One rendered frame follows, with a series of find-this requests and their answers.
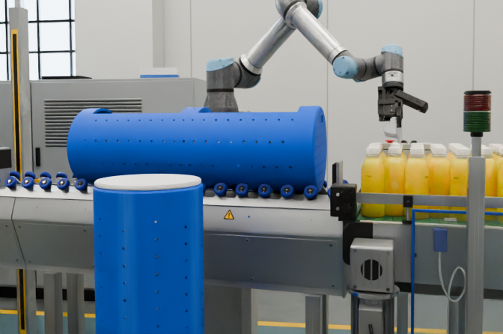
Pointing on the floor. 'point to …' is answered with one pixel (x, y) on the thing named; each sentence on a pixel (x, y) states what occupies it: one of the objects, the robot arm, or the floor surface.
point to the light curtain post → (22, 148)
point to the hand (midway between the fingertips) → (400, 141)
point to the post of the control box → (402, 313)
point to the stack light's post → (474, 244)
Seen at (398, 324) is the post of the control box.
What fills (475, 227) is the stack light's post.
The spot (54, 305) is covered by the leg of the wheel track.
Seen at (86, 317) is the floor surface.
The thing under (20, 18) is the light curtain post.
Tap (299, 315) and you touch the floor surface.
